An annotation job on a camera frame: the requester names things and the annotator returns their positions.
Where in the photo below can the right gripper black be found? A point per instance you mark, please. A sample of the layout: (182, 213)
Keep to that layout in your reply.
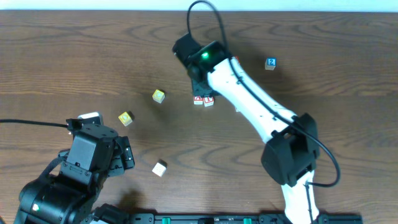
(202, 90)

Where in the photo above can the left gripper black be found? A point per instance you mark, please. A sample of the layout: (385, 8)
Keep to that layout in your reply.
(127, 152)

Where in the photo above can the red letter A block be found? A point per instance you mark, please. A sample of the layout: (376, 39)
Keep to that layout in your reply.
(197, 100)

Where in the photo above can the red letter I block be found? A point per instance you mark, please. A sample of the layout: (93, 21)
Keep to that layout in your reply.
(208, 101)

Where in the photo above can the blue number 2 block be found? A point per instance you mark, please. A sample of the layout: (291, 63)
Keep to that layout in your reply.
(270, 63)

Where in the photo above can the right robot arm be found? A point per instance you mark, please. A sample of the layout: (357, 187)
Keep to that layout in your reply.
(289, 156)

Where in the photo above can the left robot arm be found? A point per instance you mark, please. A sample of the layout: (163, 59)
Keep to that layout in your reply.
(69, 186)

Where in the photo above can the plain cream wooden block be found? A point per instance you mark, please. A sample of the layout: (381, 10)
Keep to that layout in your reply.
(159, 169)

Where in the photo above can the yellow block lower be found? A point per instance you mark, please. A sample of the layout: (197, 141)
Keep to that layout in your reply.
(125, 118)

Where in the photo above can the yellow block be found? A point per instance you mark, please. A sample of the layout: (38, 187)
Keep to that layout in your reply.
(125, 118)
(158, 96)

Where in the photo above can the yellow block upper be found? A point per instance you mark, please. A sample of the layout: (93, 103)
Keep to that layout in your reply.
(158, 96)

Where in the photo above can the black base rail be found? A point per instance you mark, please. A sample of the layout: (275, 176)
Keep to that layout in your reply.
(265, 218)

